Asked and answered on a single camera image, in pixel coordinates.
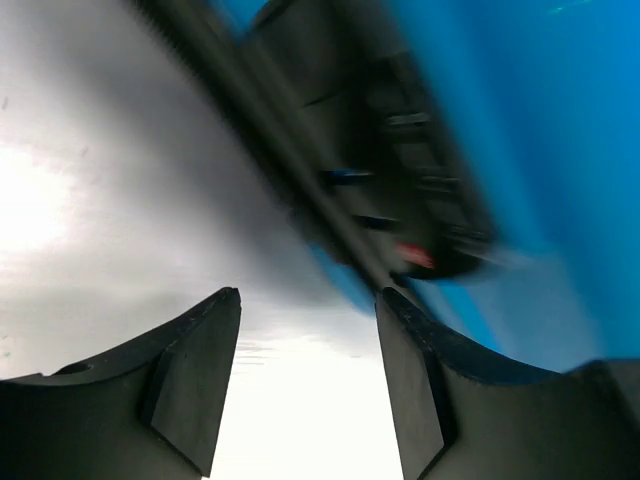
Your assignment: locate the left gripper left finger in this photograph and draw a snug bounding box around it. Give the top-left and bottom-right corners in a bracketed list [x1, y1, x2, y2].
[1, 287, 241, 479]

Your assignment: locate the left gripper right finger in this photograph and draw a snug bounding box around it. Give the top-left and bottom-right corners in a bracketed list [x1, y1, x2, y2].
[376, 288, 639, 479]

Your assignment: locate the blue hard-shell suitcase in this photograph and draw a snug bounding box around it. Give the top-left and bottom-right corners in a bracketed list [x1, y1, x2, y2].
[136, 1, 639, 376]

